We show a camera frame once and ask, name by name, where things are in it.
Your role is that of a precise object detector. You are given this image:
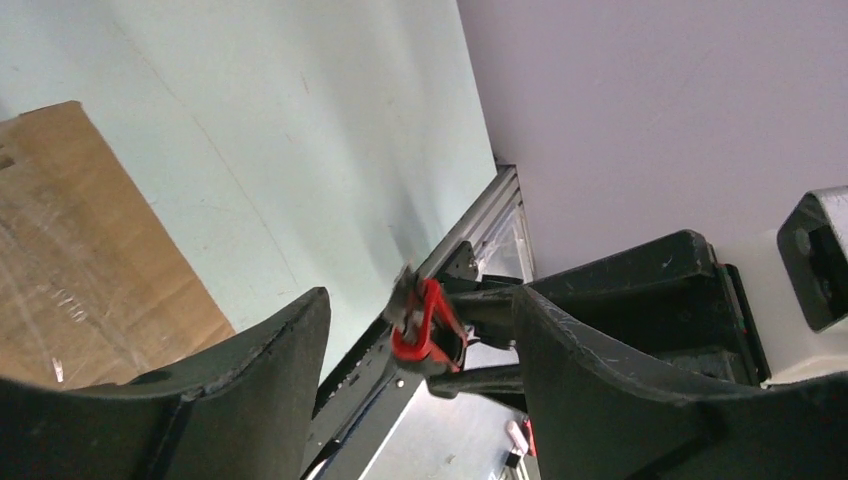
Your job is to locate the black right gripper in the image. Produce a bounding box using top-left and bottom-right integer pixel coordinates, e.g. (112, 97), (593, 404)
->
(448, 229), (770, 387)

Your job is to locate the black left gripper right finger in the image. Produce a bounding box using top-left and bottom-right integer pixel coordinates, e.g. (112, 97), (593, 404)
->
(512, 287), (847, 479)

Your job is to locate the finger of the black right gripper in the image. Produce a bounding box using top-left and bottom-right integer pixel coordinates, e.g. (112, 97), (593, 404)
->
(427, 364), (528, 414)

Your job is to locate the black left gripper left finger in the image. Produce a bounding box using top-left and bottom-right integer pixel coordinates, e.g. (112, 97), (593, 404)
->
(1, 287), (331, 479)

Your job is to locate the red black utility knife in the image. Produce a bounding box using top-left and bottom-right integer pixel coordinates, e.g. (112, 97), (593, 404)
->
(380, 264), (469, 377)

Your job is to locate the brown cardboard express box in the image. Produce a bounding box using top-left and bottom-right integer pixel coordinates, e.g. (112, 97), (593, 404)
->
(1, 101), (234, 390)

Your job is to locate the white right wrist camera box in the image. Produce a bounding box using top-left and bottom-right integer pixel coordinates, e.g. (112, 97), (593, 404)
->
(715, 185), (847, 386)

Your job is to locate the aluminium frame rail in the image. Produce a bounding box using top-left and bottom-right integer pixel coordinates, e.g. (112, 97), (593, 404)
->
(311, 165), (538, 480)

